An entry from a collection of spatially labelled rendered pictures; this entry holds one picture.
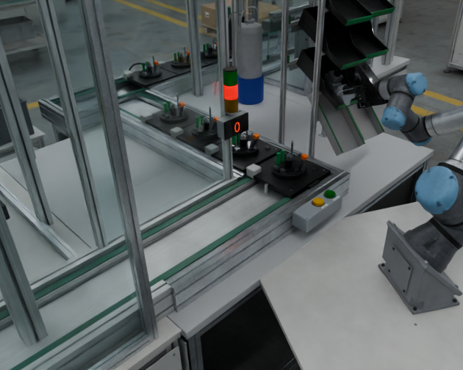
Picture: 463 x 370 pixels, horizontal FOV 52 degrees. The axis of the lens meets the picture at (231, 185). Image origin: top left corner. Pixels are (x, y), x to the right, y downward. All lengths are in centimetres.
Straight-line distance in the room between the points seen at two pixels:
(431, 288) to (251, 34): 166
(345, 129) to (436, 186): 79
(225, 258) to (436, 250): 62
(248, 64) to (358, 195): 107
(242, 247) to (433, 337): 62
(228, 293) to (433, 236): 64
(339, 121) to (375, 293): 80
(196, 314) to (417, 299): 65
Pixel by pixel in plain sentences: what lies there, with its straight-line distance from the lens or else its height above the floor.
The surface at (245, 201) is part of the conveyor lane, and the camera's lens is 182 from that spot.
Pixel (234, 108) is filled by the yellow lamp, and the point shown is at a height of 128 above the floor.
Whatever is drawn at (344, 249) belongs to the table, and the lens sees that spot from 171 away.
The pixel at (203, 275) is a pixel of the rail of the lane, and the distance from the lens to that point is 149.
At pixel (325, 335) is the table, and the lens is 144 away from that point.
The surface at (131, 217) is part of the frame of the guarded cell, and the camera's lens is 114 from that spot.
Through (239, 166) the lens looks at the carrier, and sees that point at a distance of 194.
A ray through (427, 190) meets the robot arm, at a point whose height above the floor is 124.
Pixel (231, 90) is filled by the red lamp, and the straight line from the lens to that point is 167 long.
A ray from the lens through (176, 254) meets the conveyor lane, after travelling 160.
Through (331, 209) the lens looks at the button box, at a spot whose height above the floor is 93.
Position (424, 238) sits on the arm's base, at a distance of 148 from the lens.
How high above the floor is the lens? 196
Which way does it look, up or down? 33 degrees down
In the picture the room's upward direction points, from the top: 2 degrees counter-clockwise
